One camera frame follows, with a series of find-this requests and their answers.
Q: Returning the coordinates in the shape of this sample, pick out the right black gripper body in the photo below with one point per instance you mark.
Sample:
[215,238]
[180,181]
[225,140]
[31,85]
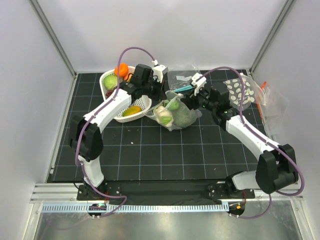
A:
[200,100]

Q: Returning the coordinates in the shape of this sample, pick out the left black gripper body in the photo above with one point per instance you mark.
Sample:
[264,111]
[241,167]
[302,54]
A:
[154,93]

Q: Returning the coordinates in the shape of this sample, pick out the green netted melon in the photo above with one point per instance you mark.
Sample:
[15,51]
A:
[184,117]

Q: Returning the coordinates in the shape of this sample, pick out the white dotted zip bag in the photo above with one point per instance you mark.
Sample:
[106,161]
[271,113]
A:
[170,95]

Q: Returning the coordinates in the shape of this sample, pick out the white cauliflower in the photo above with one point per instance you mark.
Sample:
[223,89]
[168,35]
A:
[163,116]

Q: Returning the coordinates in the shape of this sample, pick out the white perforated plastic basket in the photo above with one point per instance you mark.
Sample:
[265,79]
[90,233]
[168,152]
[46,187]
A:
[144,102]

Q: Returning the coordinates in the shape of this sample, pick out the green cucumber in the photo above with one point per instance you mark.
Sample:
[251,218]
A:
[172,105]

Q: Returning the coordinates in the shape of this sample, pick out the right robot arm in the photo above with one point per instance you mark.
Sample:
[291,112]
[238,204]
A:
[275,163]

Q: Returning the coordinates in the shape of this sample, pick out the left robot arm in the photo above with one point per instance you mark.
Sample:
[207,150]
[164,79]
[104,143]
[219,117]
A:
[85,134]

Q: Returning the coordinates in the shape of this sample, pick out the blue zipper clear bag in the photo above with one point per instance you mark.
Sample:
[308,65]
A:
[179,76]

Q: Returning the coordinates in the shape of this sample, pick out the orange zipper clear bag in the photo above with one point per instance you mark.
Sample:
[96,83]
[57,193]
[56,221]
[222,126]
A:
[272,110]

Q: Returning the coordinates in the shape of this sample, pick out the yellow orange mango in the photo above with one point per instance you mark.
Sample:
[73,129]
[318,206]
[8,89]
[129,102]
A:
[131,111]

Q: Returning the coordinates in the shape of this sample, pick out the orange carrot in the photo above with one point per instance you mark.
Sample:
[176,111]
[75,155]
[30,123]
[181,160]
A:
[128,77]

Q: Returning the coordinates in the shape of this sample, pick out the orange tangerine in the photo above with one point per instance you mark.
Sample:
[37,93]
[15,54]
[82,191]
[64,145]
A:
[122,70]

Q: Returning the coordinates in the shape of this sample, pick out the dark red grapes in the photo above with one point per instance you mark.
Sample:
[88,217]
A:
[109,93]

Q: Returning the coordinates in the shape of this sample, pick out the green cabbage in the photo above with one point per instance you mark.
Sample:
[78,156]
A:
[110,82]

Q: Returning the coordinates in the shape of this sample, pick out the black grid mat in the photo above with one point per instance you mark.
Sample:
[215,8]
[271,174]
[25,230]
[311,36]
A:
[144,150]

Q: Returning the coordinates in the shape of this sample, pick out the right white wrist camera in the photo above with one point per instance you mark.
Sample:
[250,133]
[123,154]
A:
[197,81]

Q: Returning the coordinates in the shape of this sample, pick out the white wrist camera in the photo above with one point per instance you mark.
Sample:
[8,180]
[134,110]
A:
[197,81]
[159,70]

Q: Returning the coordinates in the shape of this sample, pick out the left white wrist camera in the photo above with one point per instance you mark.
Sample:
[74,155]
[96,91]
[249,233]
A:
[159,70]

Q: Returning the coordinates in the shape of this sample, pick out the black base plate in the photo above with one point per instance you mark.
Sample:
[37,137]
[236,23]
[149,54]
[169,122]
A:
[175,192]

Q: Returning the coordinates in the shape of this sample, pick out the aluminium front rail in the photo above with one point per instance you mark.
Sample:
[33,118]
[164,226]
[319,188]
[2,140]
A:
[99,208]

